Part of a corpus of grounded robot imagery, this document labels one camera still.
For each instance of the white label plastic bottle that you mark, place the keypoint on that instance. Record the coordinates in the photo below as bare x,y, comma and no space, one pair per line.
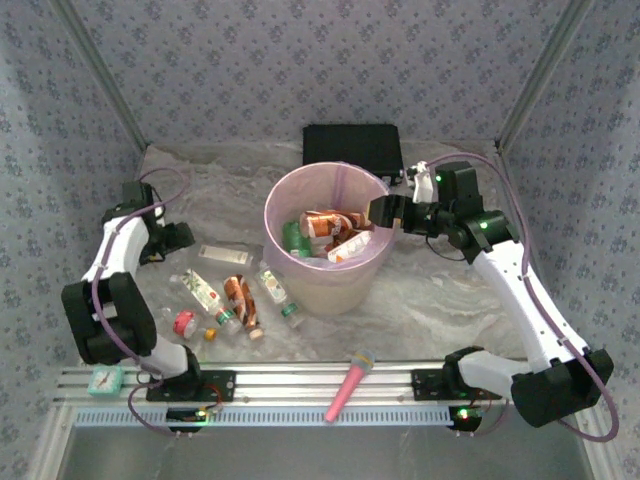
352,245

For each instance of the white packet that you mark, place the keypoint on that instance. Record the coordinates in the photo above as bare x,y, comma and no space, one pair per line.
225,253

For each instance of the brown orange label bottle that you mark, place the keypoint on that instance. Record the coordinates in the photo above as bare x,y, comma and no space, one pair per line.
241,305
330,222

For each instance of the clear bottle green-white label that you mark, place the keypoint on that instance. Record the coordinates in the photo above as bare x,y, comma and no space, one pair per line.
202,292

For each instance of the pink label bottle orange cap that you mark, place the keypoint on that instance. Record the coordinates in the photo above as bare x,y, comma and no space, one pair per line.
185,322

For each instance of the pink-lined trash bin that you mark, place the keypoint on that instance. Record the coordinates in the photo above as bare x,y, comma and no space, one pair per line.
300,190

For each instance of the green plastic bottle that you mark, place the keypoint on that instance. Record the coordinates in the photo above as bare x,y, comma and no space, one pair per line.
296,240

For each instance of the beige plastic waste bin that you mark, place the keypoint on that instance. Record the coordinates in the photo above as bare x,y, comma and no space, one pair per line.
325,295

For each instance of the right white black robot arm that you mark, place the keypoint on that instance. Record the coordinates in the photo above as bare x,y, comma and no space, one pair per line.
520,300

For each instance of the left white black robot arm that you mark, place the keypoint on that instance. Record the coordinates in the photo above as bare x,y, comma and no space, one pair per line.
110,320

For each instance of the black flat box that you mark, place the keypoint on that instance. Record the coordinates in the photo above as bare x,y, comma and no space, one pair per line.
350,142

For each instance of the clear bottle yellow-green label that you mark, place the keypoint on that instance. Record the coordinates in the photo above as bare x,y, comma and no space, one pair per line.
274,287

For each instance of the small mint green clock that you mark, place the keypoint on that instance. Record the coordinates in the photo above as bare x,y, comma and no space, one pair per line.
105,381

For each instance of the pink toy microphone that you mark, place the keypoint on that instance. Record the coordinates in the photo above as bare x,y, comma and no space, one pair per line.
350,385

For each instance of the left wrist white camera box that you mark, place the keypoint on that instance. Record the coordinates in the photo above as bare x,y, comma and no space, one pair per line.
159,213

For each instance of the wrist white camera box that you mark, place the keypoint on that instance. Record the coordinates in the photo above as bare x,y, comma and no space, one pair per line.
422,185
159,213

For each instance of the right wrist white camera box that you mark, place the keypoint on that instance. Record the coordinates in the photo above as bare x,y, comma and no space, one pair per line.
422,185

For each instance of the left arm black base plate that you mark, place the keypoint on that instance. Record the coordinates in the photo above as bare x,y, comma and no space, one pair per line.
220,385

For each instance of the aluminium frame post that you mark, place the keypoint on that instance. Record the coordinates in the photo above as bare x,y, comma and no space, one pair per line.
542,75
102,75

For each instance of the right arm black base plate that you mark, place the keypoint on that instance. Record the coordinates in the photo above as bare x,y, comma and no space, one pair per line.
427,385

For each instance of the aluminium mounting rail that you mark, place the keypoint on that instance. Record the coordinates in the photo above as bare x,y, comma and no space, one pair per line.
310,382

